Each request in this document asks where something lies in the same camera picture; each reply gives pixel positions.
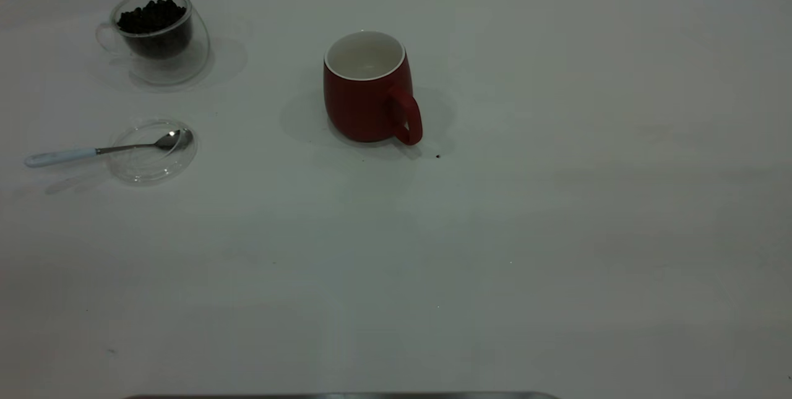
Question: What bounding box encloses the red ceramic mug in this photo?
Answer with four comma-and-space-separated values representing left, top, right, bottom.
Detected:
322, 30, 424, 146

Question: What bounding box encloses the spoon with pale handle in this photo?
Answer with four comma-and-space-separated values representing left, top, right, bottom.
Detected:
25, 129, 194, 168

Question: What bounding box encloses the clear glass cup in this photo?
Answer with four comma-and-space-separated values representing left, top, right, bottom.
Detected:
96, 0, 211, 85

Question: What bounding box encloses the pile of coffee beans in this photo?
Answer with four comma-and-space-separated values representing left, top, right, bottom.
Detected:
117, 0, 192, 59

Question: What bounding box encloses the clear glass saucer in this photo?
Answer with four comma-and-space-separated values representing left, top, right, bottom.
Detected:
105, 118, 199, 186

